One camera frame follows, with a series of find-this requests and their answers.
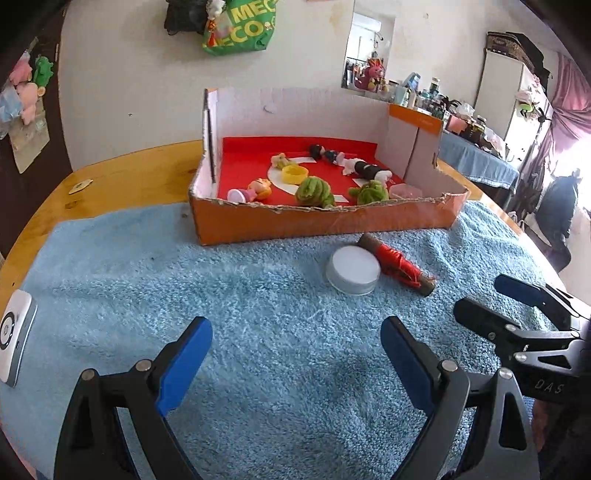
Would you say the white round lid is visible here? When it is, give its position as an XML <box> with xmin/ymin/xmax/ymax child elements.
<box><xmin>325</xmin><ymin>244</ymin><xmax>382</xmax><ymax>295</ymax></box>

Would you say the cluster of bottles and jars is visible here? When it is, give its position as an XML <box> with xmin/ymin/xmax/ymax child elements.
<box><xmin>388</xmin><ymin>74</ymin><xmax>504</xmax><ymax>153</ymax></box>

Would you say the large pink plush toy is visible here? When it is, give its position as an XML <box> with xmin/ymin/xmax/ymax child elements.
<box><xmin>18</xmin><ymin>83</ymin><xmax>40</xmax><ymax>123</ymax></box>

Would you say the black and white doll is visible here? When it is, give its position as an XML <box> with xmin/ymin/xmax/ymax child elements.
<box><xmin>342</xmin><ymin>158</ymin><xmax>393</xmax><ymax>182</ymax></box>

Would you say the brown stick with red wrap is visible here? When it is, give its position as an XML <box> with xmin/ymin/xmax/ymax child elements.
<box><xmin>358</xmin><ymin>233</ymin><xmax>437</xmax><ymax>297</ymax></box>

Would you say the black doll with blue clothes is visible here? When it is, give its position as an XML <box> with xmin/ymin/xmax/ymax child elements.
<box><xmin>308</xmin><ymin>144</ymin><xmax>346</xmax><ymax>164</ymax></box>

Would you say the green shopping bag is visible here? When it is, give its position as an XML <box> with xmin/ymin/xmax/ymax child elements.
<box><xmin>202</xmin><ymin>0</ymin><xmax>280</xmax><ymax>56</ymax></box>

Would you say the dark patterned bag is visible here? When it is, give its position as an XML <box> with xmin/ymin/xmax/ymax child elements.
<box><xmin>485</xmin><ymin>31</ymin><xmax>550</xmax><ymax>77</ymax></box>

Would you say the green plush toy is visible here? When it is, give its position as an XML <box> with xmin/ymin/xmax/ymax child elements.
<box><xmin>33</xmin><ymin>56</ymin><xmax>55</xmax><ymax>88</ymax></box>

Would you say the white device with round button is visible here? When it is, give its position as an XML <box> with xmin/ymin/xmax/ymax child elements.
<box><xmin>0</xmin><ymin>290</ymin><xmax>38</xmax><ymax>387</ymax></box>

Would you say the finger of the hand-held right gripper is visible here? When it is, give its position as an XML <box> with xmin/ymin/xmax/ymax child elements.
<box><xmin>454</xmin><ymin>296</ymin><xmax>585</xmax><ymax>365</ymax></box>
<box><xmin>494</xmin><ymin>274</ymin><xmax>591</xmax><ymax>324</ymax></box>

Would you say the orange cardboard box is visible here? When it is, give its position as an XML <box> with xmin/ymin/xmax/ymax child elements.
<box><xmin>187</xmin><ymin>88</ymin><xmax>472</xmax><ymax>247</ymax></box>

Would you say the blue terry towel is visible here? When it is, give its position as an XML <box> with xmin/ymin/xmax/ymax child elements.
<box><xmin>0</xmin><ymin>198</ymin><xmax>568</xmax><ymax>480</ymax></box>

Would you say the black hanging bag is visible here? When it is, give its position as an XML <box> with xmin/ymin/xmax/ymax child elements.
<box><xmin>165</xmin><ymin>0</ymin><xmax>208</xmax><ymax>35</ymax></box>

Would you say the wall mirror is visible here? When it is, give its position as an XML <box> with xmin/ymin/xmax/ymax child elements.
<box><xmin>342</xmin><ymin>11</ymin><xmax>398</xmax><ymax>93</ymax></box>

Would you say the pink girl figurine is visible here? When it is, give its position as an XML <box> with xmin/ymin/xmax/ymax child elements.
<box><xmin>227</xmin><ymin>178</ymin><xmax>273</xmax><ymax>204</ymax></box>

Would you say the black hanging clothing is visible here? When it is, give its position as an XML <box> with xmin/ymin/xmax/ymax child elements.
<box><xmin>538</xmin><ymin>168</ymin><xmax>585</xmax><ymax>273</ymax></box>

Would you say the white cabinet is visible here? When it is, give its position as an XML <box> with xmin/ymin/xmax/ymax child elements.
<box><xmin>475</xmin><ymin>48</ymin><xmax>550</xmax><ymax>144</ymax></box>

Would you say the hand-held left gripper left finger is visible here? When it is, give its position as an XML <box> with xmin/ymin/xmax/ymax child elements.
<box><xmin>53</xmin><ymin>316</ymin><xmax>214</xmax><ymax>480</ymax></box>

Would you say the pink curtain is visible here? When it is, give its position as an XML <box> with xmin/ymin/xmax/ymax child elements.
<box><xmin>531</xmin><ymin>51</ymin><xmax>591</xmax><ymax>185</ymax></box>

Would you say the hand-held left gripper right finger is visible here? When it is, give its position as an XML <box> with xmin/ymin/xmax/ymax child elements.
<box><xmin>381</xmin><ymin>316</ymin><xmax>541</xmax><ymax>480</ymax></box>

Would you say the green fuzzy chenille toy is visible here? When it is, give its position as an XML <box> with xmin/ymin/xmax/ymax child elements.
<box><xmin>295</xmin><ymin>176</ymin><xmax>336</xmax><ymax>209</ymax></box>
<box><xmin>348</xmin><ymin>180</ymin><xmax>389</xmax><ymax>206</ymax></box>

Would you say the table with blue cloth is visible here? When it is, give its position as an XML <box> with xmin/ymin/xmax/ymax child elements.
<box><xmin>436</xmin><ymin>131</ymin><xmax>520</xmax><ymax>190</ymax></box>

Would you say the red plush dragon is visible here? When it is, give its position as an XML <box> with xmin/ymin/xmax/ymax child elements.
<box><xmin>353</xmin><ymin>56</ymin><xmax>389</xmax><ymax>93</ymax></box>

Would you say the clear plastic paper sleeve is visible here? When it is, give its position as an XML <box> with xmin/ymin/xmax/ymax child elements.
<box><xmin>9</xmin><ymin>122</ymin><xmax>51</xmax><ymax>174</ymax></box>

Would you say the light blue plush toy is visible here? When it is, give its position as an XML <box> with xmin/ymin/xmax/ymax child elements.
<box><xmin>0</xmin><ymin>88</ymin><xmax>21</xmax><ymax>123</ymax></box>

